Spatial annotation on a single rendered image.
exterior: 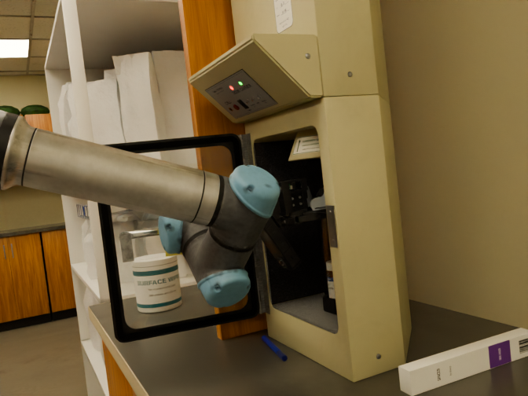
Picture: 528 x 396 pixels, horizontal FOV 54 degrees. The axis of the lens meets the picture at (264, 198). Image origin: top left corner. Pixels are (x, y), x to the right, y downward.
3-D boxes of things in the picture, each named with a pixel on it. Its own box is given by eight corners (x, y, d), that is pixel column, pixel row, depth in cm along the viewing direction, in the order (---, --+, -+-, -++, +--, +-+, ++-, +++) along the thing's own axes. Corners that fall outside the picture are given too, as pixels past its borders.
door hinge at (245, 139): (265, 312, 114) (245, 133, 111) (270, 314, 111) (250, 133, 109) (258, 313, 113) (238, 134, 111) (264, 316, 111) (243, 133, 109)
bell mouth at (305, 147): (345, 155, 112) (342, 130, 111) (399, 148, 96) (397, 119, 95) (273, 163, 104) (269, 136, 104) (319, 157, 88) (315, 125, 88)
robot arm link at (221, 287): (224, 262, 72) (196, 211, 79) (199, 315, 78) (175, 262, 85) (270, 260, 76) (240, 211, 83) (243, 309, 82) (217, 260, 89)
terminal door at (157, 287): (261, 317, 112) (240, 132, 110) (115, 345, 103) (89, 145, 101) (259, 316, 113) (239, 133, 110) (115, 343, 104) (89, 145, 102)
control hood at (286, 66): (243, 123, 112) (238, 76, 111) (324, 97, 82) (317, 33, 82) (192, 126, 107) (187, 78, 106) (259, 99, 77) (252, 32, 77)
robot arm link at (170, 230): (170, 269, 85) (155, 233, 90) (231, 254, 90) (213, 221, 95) (172, 235, 80) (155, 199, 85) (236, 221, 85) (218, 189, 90)
